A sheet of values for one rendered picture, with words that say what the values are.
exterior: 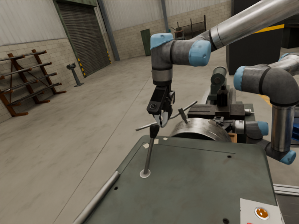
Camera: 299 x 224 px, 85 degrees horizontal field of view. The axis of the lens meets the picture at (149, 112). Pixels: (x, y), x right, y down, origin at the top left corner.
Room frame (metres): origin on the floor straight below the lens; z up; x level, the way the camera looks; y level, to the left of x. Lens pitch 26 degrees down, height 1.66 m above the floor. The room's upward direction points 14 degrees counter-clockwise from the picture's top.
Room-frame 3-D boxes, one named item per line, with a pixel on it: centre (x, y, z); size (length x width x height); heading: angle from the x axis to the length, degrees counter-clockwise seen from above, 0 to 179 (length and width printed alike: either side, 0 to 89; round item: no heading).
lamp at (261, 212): (0.20, -0.19, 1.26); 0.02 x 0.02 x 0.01
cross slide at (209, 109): (1.19, -0.54, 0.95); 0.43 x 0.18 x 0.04; 59
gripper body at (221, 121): (0.79, -0.41, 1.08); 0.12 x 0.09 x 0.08; 58
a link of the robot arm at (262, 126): (0.70, -0.54, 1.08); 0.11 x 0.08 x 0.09; 58
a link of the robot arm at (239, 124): (0.74, -0.47, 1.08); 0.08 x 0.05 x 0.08; 148
